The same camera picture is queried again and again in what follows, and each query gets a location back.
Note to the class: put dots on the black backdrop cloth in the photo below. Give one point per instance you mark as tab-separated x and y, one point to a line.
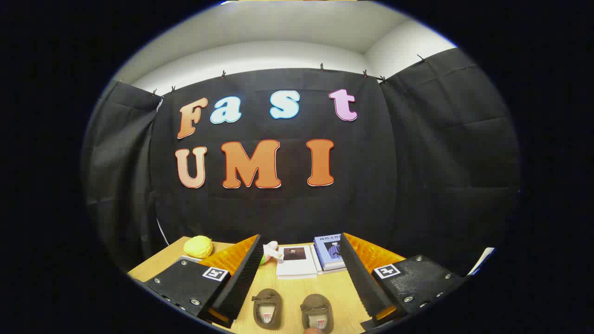
371	185

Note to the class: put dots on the thin grey book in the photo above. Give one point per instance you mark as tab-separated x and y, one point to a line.
320	270

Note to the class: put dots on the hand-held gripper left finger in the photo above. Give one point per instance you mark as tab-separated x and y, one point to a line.
241	278

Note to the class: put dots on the blue book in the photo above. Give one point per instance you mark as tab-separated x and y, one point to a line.
328	250

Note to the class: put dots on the green plush toy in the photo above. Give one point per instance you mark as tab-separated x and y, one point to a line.
271	249

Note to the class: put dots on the white book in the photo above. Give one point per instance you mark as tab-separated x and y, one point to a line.
297	266

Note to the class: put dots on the yellow plush ball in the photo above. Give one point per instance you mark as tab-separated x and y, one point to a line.
198	246

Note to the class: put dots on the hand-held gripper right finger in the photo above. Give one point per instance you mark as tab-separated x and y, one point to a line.
359	278

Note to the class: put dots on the brown fuzzy shoe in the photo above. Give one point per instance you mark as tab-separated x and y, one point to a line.
267	308
317	314

